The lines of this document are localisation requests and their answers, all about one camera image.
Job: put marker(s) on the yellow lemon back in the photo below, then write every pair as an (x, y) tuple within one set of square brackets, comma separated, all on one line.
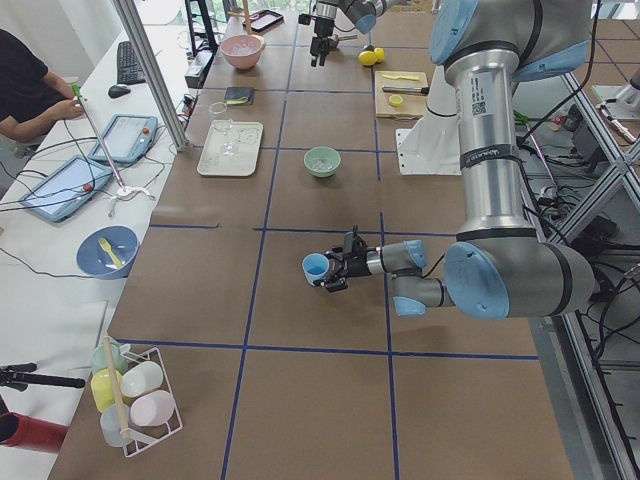
[(379, 54)]

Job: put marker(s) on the cream bear print tray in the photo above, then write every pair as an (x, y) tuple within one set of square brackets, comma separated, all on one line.
[(247, 136)]

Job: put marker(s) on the person in black shirt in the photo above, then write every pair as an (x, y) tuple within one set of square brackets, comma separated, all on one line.
[(33, 97)]

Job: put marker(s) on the wooden cutting board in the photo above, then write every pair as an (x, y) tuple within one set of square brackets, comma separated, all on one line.
[(400, 94)]

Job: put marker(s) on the yellow lemon front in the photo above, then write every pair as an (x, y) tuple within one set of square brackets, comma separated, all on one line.
[(368, 58)]

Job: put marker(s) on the yellow lemon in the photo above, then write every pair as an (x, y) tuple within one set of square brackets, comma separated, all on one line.
[(379, 54), (368, 58)]

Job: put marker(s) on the white plastic cup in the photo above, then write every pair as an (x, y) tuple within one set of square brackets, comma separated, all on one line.
[(141, 379)]

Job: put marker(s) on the clear wine glass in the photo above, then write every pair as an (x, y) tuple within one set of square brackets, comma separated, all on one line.
[(222, 124)]

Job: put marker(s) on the upper teach pendant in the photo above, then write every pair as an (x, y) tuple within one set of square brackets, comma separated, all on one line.
[(129, 137)]

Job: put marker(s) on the yellow plastic cup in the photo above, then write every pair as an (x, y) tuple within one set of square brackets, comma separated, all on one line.
[(101, 389)]

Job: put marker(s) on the green tipped metal rod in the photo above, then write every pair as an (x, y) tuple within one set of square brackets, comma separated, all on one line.
[(124, 191)]

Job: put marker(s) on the teach pendant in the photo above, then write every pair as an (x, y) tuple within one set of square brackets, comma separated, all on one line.
[(129, 137), (67, 189)]

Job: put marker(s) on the half lemon slice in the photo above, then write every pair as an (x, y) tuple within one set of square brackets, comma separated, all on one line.
[(395, 100)]

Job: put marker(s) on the pink plastic cup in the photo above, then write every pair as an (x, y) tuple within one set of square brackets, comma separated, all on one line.
[(152, 409)]

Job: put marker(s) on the black computer mouse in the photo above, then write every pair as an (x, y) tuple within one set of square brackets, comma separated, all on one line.
[(118, 90)]

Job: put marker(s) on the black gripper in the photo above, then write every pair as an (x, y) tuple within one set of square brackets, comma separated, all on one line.
[(320, 28), (356, 266)]

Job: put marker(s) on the ice cubes in green bowl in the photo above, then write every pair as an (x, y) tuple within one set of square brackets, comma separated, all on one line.
[(322, 164)]

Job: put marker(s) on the white cup rack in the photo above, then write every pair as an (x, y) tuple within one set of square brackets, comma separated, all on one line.
[(143, 438)]

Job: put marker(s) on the wooden cup stand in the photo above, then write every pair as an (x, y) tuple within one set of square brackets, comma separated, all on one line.
[(243, 13)]

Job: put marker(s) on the lower teach pendant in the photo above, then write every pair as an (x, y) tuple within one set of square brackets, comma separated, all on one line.
[(67, 189)]

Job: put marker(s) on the clear plastic cup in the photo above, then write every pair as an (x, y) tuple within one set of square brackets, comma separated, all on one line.
[(111, 428)]

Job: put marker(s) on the blue plastic bowl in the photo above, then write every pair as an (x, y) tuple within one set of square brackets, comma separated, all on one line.
[(95, 263)]

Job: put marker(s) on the green plastic cup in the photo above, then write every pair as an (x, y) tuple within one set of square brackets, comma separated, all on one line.
[(119, 352)]

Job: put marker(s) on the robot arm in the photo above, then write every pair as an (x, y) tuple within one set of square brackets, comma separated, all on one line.
[(496, 268), (362, 14)]

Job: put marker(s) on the grey folded cloth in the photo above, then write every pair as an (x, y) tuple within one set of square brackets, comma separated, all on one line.
[(238, 96)]

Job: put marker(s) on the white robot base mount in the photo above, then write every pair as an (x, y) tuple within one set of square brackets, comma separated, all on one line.
[(431, 146)]

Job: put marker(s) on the pink bowl of ice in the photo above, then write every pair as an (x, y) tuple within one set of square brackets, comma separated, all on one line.
[(243, 51)]

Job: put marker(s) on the light blue plastic cup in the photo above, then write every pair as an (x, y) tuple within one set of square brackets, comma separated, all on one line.
[(315, 267)]

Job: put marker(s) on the black keyboard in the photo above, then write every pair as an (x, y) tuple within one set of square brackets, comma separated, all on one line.
[(129, 71)]

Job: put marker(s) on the steel ice scoop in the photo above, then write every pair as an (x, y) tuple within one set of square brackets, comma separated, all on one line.
[(335, 40)]

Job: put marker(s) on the yellow plastic knife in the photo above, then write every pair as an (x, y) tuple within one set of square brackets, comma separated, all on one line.
[(401, 77)]

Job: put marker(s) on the yellow plastic fork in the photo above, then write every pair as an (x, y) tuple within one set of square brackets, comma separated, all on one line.
[(108, 249)]

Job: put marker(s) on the aluminium frame post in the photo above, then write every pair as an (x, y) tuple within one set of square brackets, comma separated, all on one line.
[(132, 23)]

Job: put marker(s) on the green ceramic bowl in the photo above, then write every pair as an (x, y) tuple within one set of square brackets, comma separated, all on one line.
[(321, 151)]

